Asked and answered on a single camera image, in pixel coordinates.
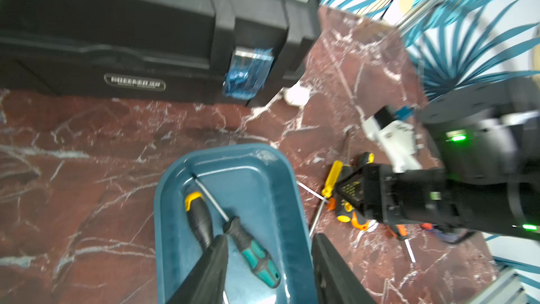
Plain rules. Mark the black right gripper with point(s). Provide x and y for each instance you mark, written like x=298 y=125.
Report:
x=415 y=196

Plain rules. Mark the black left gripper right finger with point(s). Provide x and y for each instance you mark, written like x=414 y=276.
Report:
x=335 y=281

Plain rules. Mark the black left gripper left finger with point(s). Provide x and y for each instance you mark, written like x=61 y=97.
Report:
x=206 y=281

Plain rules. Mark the green-black handled screwdriver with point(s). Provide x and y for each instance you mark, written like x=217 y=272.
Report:
x=260 y=262

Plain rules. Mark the black yellow-capped screwdriver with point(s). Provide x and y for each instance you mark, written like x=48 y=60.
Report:
x=200 y=221

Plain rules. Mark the white pipe elbow fitting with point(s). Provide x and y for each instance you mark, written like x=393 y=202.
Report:
x=296 y=96

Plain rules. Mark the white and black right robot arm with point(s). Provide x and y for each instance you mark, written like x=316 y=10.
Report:
x=487 y=137

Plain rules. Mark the orange precision screwdriver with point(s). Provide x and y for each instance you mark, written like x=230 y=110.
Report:
x=400 y=232

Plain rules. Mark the small red-blue precision screwdriver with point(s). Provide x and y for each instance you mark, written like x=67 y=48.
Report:
x=446 y=235

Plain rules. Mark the orange-black stubby screwdriver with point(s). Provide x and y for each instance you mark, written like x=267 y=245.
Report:
x=359 y=222

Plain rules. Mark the small yellow screwdriver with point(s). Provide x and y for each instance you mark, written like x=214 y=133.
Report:
x=327 y=193

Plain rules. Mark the teal plastic storage tray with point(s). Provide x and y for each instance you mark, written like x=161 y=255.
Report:
x=256 y=183

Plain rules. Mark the black plastic toolbox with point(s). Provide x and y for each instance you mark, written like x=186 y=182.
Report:
x=198 y=51

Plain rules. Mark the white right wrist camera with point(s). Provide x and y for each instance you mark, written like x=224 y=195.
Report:
x=395 y=137

